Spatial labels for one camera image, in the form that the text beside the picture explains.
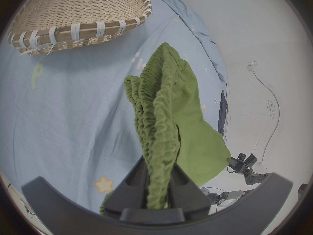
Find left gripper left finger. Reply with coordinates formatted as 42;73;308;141
104;155;149;215

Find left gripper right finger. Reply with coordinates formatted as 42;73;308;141
169;163;211;215

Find green shorts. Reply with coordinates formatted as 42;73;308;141
99;42;231;216

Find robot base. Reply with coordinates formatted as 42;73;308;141
201;187;246;207

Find bed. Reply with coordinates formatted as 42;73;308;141
0;0;284;220

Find round woven basket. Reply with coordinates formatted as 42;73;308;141
7;0;152;56

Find pale blue quilt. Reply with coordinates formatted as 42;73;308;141
144;0;226;83

